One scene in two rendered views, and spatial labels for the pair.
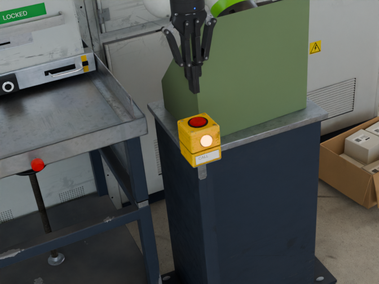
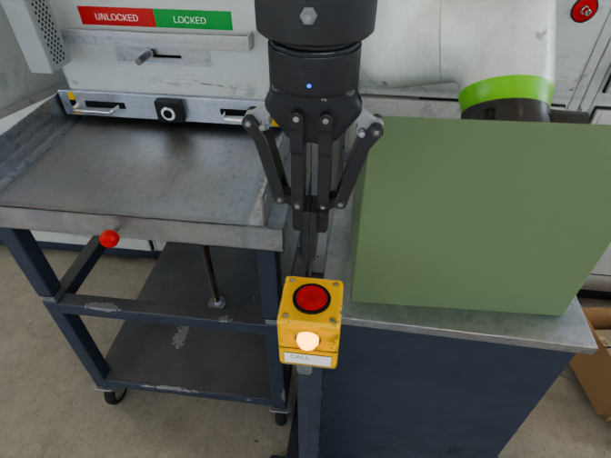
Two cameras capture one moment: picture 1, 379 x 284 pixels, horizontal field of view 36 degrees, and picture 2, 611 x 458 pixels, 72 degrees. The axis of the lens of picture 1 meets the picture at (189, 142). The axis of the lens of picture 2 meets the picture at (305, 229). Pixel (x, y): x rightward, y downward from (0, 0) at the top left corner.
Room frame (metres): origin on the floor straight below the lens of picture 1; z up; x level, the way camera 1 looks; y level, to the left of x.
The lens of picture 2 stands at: (0.89, -0.19, 1.33)
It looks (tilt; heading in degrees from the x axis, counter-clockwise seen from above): 42 degrees down; 29
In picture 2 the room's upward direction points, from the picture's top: straight up
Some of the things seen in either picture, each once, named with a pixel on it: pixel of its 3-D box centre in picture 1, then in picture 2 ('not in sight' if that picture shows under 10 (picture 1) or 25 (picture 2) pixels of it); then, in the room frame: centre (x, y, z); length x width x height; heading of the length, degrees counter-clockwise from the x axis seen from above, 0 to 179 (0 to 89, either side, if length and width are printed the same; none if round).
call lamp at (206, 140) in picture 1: (207, 141); (306, 343); (1.16, -0.04, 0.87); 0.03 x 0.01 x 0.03; 112
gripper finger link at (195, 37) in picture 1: (195, 40); (325, 159); (1.21, -0.04, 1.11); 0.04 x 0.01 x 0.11; 22
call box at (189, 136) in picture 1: (199, 139); (311, 322); (1.20, -0.03, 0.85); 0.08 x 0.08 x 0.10; 22
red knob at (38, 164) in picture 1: (36, 163); (112, 234); (1.22, 0.39, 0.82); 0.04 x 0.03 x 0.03; 22
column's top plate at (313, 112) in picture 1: (234, 110); (442, 261); (1.52, -0.15, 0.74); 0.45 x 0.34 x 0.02; 110
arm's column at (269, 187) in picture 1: (238, 206); (410, 364); (1.52, -0.15, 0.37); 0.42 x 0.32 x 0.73; 110
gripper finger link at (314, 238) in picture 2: (194, 77); (314, 228); (1.20, -0.03, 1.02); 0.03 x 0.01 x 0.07; 22
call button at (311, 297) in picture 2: (198, 123); (311, 300); (1.20, -0.03, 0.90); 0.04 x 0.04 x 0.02
